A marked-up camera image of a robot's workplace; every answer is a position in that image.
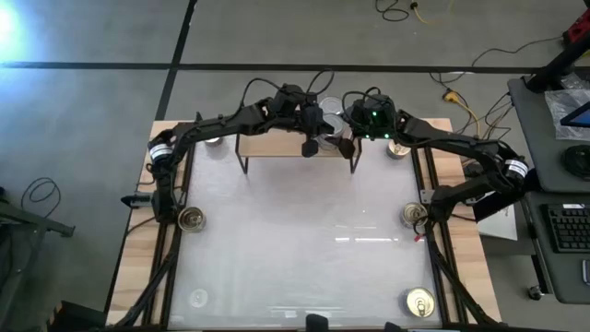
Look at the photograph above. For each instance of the wooden shelf black metal frame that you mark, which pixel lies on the wooden shelf black metal frame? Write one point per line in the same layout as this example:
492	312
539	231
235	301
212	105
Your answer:
272	145

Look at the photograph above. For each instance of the dark grey metal stand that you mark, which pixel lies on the dark grey metal stand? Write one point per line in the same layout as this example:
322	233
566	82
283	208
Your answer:
37	222

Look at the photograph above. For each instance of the small caster wheel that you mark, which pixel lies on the small caster wheel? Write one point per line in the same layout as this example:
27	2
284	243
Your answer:
534	292

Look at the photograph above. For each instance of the black phone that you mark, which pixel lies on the black phone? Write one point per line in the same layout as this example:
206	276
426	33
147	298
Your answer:
586	272

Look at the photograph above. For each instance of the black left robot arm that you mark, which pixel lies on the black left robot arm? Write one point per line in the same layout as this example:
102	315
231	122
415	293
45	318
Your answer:
221	124

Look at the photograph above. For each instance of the black metal table frame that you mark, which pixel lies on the black metal table frame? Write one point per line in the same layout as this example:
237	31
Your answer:
441	299

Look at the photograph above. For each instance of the gold-lid blue-label can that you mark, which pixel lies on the gold-lid blue-label can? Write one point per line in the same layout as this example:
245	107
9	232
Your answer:
398	150
419	302
192	219
213	141
413	214

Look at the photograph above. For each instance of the grey desk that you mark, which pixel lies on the grey desk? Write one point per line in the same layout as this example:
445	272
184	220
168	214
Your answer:
567	276
530	138

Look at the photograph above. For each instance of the white paper sheet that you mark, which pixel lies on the white paper sheet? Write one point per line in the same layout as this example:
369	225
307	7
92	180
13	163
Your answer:
500	226

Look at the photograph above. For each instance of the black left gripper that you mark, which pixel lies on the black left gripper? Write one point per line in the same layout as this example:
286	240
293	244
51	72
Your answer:
311	120

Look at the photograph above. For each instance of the black stand pole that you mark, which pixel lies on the black stand pole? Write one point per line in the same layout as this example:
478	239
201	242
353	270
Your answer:
553	69

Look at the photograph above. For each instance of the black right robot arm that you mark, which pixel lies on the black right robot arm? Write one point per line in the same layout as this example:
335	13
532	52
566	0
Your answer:
451	143

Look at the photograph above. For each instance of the black keyboard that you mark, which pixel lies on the black keyboard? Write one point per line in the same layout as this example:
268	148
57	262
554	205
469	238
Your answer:
569	228

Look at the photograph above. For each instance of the black support beam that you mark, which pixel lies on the black support beam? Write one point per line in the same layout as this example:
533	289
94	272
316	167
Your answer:
491	208

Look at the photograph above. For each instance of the blue-screen tablet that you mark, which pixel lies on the blue-screen tablet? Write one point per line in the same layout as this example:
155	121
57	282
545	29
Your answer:
580	117

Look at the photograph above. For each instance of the grey metal mounting plate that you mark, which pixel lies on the grey metal mounting plate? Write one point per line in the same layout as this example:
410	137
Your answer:
426	196

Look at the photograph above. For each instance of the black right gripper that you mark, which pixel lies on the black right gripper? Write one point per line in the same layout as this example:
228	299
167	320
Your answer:
355	117

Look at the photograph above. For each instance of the clear plastic bag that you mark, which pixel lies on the clear plastic bag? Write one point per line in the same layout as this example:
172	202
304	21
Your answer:
560	106

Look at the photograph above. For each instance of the black round coil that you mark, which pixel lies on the black round coil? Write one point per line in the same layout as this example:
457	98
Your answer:
578	161

